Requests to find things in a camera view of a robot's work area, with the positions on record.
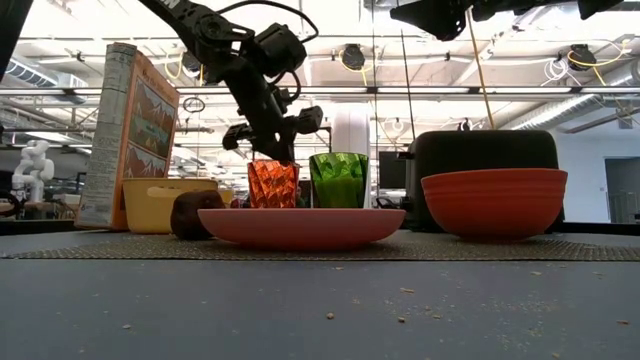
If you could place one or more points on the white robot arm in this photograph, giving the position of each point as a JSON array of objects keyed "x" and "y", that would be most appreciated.
[{"x": 32, "y": 170}]

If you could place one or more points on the orange cereal box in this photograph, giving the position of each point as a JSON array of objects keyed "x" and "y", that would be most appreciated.
[{"x": 145, "y": 125}]

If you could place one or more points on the red bowl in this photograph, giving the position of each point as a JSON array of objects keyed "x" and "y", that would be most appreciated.
[{"x": 495, "y": 205}]

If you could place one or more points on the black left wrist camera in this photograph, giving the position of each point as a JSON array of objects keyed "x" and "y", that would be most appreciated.
[{"x": 280, "y": 50}]

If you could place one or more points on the green faceted cup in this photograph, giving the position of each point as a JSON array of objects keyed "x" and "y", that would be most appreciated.
[{"x": 339, "y": 185}]

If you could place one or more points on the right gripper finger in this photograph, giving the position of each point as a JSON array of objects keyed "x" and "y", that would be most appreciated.
[{"x": 442, "y": 17}]

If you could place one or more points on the black monitor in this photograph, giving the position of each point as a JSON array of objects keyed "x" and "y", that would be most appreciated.
[{"x": 391, "y": 170}]

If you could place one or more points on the yellow plastic bin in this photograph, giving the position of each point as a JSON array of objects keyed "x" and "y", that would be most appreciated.
[{"x": 150, "y": 210}]

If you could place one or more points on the pink plate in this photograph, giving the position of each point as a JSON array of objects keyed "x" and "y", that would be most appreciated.
[{"x": 300, "y": 227}]

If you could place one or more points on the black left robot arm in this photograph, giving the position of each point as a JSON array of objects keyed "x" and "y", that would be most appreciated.
[{"x": 200, "y": 22}]

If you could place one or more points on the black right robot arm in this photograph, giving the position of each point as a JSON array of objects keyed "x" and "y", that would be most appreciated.
[{"x": 595, "y": 6}]

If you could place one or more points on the black toaster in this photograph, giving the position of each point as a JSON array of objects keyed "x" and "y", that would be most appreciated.
[{"x": 480, "y": 150}]

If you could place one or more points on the red faceted cup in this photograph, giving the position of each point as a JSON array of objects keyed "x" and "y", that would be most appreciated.
[{"x": 272, "y": 185}]

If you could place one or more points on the dark brown round food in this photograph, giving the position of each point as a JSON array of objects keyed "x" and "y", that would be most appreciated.
[{"x": 192, "y": 215}]

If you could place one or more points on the grey woven placemat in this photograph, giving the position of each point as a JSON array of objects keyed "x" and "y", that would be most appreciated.
[{"x": 125, "y": 250}]

